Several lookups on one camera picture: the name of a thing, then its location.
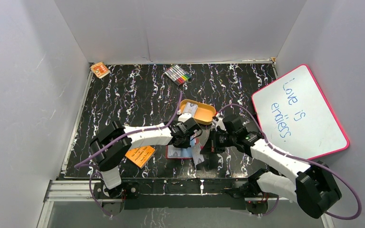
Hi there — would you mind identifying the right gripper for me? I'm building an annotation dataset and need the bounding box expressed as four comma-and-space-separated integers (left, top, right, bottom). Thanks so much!
200, 128, 236, 154

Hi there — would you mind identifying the red card holder wallet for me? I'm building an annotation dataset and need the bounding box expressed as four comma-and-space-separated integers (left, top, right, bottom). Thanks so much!
166, 139, 199, 159

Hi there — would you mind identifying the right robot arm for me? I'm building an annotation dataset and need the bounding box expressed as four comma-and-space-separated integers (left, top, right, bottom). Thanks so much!
200, 114, 342, 219

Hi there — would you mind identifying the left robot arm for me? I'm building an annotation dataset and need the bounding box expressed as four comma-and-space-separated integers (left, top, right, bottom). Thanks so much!
89, 118, 201, 198

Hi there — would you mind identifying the white card in tray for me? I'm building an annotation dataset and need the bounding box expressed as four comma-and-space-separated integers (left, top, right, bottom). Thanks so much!
182, 102, 198, 117

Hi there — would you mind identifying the small orange card box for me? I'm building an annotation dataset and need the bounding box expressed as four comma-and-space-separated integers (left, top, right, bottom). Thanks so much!
90, 62, 110, 79

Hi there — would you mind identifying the orange oval tray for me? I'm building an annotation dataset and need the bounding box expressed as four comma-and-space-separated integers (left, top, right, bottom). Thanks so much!
179, 99, 216, 125

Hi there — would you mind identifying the orange book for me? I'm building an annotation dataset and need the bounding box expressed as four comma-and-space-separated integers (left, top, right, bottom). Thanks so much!
125, 146, 155, 168

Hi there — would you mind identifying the pack of coloured markers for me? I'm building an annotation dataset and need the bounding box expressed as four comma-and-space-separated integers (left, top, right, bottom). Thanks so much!
164, 65, 192, 86

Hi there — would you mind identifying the pink framed whiteboard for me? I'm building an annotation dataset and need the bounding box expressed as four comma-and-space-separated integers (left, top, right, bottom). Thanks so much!
252, 65, 350, 159

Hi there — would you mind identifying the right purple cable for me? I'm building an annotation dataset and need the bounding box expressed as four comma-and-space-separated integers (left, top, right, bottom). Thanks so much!
215, 104, 363, 221

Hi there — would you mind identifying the purple cable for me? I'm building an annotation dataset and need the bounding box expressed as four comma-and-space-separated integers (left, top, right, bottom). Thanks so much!
215, 104, 363, 221
74, 90, 184, 218

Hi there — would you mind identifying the black metal base rail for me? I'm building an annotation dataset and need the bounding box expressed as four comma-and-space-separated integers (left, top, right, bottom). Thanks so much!
44, 177, 328, 218

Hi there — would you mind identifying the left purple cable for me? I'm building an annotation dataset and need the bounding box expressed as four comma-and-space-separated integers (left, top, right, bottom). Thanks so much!
74, 90, 184, 218

